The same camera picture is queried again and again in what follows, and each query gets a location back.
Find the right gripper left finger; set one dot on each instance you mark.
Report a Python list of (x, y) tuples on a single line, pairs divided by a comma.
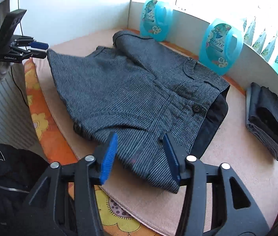
[(90, 171)]

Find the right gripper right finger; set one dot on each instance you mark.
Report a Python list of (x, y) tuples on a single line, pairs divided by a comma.
[(187, 170)]

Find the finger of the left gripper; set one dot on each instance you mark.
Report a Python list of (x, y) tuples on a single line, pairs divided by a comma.
[(34, 54), (39, 45)]

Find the grey houndstooth pants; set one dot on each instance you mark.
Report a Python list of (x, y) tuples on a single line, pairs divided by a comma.
[(141, 90)]

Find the orange floral sheet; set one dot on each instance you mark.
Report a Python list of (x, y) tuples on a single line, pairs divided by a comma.
[(128, 205)]

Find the white radiator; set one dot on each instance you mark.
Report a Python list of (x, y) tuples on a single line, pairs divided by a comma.
[(16, 127)]

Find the black jacket with zipper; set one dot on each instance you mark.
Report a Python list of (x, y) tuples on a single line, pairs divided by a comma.
[(20, 170)]

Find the folded dark clothes stack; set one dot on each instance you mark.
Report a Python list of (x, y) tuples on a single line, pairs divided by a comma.
[(262, 116)]

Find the blue detergent bottle left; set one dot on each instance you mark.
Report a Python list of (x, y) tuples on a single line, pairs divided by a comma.
[(156, 20)]

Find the blue detergent bottle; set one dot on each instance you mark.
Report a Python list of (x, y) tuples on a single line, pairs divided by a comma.
[(221, 46), (156, 20)]

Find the blue detergent bottle right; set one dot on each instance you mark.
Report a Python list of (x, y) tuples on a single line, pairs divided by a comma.
[(221, 46)]

